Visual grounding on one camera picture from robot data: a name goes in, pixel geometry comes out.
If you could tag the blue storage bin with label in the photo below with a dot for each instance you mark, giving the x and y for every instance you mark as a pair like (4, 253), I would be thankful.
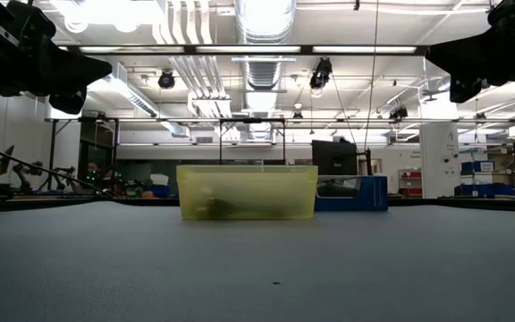
(476, 166)

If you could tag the shelf with red bins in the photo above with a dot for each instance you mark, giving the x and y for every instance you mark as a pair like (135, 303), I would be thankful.
(411, 174)

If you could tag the yellow translucent plastic bin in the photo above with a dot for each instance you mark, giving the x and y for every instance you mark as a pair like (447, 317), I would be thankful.
(248, 183)

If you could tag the silver ventilation duct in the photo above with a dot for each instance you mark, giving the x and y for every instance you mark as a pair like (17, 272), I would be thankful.
(264, 71)

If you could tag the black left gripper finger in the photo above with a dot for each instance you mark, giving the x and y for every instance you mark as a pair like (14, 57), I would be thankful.
(72, 73)
(70, 103)

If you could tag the blue cardboard box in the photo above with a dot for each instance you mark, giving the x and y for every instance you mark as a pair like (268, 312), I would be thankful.
(365, 194)

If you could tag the black overhead camera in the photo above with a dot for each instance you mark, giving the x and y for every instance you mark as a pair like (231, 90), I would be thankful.
(322, 73)

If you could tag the person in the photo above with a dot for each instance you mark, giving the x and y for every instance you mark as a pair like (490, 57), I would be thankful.
(93, 169)

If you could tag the blue storage crate row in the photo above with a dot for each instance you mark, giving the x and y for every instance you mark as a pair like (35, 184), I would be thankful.
(485, 191)

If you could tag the small black background frame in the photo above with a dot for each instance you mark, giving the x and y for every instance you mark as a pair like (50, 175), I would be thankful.
(220, 134)

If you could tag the black background robot arms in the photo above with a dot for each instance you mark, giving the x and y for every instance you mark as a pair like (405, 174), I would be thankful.
(25, 176)

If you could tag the black background gantry frame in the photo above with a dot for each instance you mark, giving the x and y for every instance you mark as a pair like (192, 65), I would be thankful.
(172, 120)

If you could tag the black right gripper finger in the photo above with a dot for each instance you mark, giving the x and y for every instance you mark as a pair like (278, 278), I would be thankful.
(461, 91)
(472, 60)

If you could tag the black round ceiling fixture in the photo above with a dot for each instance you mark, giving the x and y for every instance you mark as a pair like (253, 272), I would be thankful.
(398, 112)
(166, 79)

